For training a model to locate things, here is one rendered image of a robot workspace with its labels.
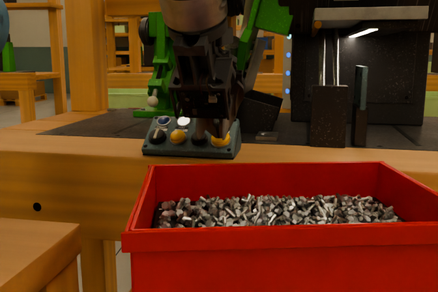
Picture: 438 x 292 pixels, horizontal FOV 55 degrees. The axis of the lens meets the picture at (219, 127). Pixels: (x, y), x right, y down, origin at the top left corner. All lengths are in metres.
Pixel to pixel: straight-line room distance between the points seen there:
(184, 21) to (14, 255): 0.31
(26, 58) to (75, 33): 11.23
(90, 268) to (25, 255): 1.07
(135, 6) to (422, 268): 1.19
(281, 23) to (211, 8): 0.41
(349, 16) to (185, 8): 0.30
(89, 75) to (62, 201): 0.68
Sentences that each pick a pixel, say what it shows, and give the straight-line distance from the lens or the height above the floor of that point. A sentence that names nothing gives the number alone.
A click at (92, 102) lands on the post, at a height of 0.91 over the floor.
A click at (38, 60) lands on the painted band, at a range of 12.45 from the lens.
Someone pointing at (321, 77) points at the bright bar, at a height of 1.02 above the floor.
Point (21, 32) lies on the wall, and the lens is 12.68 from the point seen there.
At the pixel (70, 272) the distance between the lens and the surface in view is 0.58.
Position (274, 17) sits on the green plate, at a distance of 0.86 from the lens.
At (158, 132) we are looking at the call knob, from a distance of 0.68.
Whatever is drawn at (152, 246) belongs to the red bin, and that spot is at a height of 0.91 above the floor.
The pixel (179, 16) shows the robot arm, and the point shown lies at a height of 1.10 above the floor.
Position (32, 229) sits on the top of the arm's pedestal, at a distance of 0.57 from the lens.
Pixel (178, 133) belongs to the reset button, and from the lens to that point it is 0.67.
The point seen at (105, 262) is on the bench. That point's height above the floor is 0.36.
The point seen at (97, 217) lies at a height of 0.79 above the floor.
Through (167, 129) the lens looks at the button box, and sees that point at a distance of 0.70.
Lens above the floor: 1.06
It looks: 10 degrees down
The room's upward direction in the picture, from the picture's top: straight up
